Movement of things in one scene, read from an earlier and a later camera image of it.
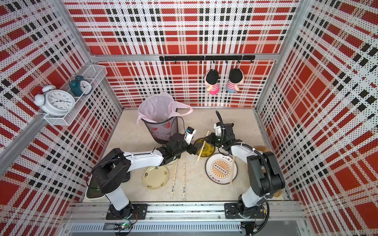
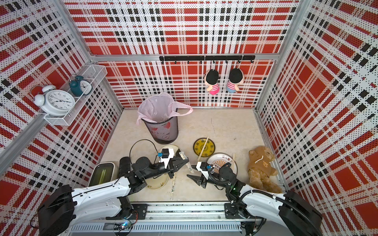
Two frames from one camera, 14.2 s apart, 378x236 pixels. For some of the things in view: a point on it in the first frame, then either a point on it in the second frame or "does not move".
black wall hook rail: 251,58 does not move
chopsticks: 184,181 -> 184,157
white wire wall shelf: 93,73 does not move
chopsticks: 175,170 does not move
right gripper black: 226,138 -> 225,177
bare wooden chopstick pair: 232,169 does not move
